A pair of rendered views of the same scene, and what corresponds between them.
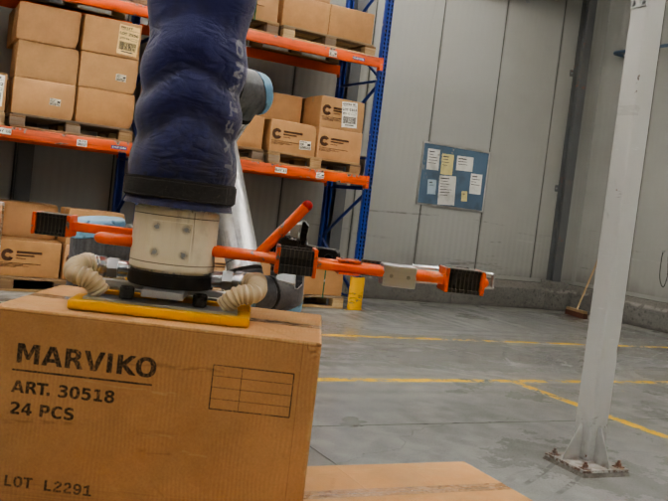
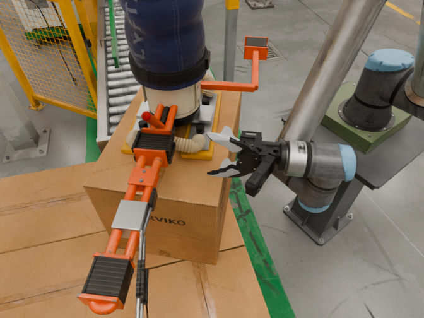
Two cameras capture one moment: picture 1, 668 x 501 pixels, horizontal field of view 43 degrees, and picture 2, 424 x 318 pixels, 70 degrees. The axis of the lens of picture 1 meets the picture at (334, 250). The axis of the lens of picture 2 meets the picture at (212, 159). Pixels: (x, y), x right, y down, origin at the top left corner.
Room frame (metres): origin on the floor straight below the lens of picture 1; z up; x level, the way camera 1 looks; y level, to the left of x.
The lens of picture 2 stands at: (2.00, -0.44, 1.65)
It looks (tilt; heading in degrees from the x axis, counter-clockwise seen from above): 48 degrees down; 102
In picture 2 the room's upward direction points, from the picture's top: straight up
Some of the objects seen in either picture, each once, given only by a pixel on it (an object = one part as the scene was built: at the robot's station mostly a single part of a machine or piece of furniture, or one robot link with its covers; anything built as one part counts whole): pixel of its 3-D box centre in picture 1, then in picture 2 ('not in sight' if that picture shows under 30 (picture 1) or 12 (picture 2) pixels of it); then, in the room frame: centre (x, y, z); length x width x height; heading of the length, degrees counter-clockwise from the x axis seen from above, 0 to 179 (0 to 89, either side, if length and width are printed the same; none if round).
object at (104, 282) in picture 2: (460, 280); (108, 279); (1.76, -0.27, 1.07); 0.08 x 0.07 x 0.05; 95
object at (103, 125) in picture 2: not in sight; (103, 45); (0.74, 1.54, 0.50); 2.31 x 0.05 x 0.19; 116
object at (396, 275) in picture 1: (397, 275); (132, 219); (1.76, -0.14, 1.07); 0.07 x 0.07 x 0.04; 5
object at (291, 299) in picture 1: (283, 290); (315, 187); (2.18, 0.12, 0.96); 0.12 x 0.09 x 0.12; 140
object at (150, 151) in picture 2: (295, 260); (154, 147); (1.74, 0.08, 1.07); 0.10 x 0.08 x 0.06; 5
